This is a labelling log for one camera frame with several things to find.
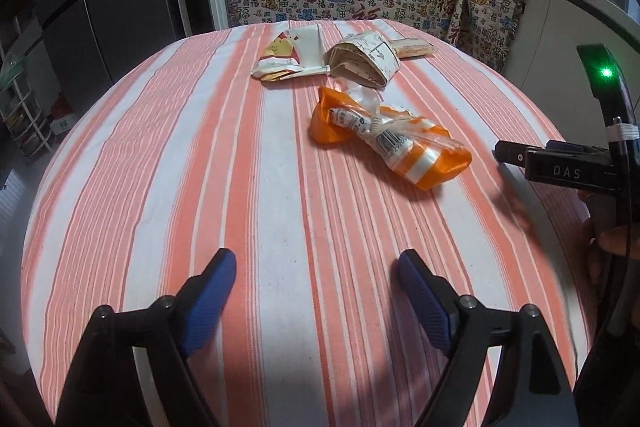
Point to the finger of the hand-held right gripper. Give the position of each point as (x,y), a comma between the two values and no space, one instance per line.
(512,153)
(565,172)

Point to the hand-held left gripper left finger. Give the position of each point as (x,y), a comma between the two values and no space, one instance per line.
(210,302)

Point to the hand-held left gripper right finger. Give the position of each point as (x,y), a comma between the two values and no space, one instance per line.
(425,302)

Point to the orange plastic bag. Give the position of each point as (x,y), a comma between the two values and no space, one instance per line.
(430,164)

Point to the person's right hand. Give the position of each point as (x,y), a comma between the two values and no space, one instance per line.
(617,239)

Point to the folded white paper carton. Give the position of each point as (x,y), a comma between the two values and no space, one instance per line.
(365,57)

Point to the white red yellow wrapper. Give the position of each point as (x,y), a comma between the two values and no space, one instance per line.
(305,52)

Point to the white storage rack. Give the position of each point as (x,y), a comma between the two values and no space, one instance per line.
(20,107)

